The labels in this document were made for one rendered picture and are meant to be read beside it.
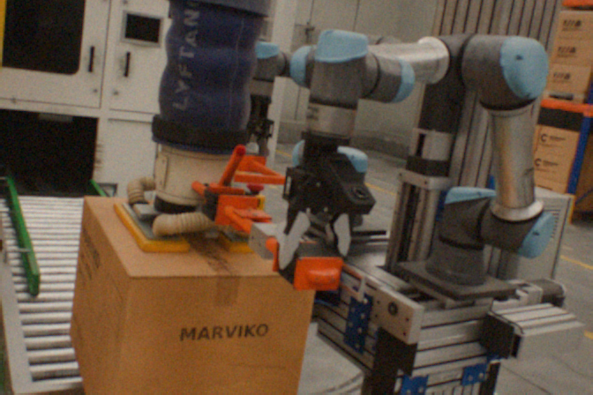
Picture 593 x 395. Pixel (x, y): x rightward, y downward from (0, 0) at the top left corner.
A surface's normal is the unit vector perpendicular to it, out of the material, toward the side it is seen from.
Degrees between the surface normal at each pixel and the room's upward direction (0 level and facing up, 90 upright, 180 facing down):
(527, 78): 84
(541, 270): 90
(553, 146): 91
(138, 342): 90
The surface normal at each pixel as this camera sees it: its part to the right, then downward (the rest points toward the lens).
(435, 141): 0.54, 0.22
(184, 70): -0.42, 0.39
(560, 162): -0.82, -0.07
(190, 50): -0.15, -0.22
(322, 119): -0.36, 0.08
